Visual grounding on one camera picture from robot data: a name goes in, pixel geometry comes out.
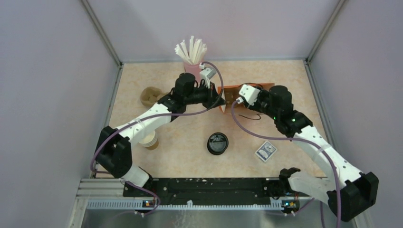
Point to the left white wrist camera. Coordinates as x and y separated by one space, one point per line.
206 74

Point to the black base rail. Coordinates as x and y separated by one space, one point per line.
214 191

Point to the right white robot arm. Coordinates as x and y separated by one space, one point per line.
348 191

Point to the pink straw holder cup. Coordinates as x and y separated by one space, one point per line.
193 69

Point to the stack of black cup lids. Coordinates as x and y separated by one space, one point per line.
217 143

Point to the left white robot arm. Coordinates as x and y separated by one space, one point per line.
114 147

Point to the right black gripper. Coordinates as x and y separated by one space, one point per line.
263 93

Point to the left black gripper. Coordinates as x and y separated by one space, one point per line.
212 96

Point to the brown pulp cup carrier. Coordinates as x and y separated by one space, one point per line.
150 95

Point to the blue playing card box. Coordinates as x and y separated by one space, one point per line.
265 151

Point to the orange paper bag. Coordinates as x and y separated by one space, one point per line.
231 93

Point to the stack of brown paper cups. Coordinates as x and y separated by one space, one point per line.
150 141

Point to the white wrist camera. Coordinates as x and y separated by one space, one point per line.
249 94
206 74

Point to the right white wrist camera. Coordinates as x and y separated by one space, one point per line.
249 94

